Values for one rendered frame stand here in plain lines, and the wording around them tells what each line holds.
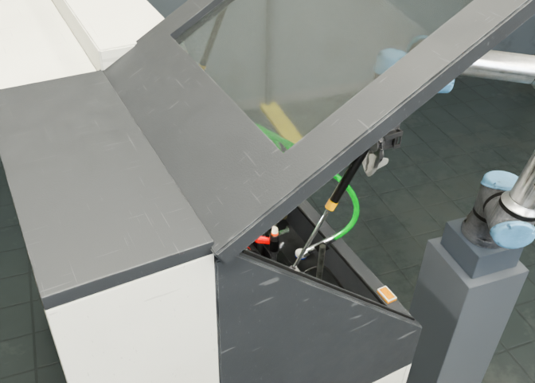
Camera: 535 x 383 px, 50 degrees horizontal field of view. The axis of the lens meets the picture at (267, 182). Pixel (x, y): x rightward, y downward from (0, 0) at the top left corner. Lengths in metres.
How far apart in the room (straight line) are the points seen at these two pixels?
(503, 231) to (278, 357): 0.78
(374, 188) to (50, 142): 2.62
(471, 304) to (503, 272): 0.15
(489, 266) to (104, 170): 1.30
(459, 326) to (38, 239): 1.49
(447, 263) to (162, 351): 1.17
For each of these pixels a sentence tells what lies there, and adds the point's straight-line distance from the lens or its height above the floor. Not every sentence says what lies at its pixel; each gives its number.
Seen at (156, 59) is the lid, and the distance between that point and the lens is 1.43.
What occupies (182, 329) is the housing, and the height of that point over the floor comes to 1.31.
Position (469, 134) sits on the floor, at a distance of 4.33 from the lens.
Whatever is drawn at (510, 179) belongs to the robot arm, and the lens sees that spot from 1.90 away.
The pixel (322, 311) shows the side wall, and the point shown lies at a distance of 1.28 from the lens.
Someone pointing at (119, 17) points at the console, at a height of 1.55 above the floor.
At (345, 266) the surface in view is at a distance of 1.75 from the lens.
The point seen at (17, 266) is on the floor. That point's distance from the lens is 3.24.
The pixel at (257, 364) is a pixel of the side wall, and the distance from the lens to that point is 1.29.
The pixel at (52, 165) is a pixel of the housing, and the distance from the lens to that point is 1.19.
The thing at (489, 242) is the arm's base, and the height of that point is 0.92.
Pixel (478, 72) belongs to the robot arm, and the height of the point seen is 1.49.
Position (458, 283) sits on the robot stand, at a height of 0.78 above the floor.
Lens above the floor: 2.16
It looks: 37 degrees down
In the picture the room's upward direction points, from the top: 2 degrees clockwise
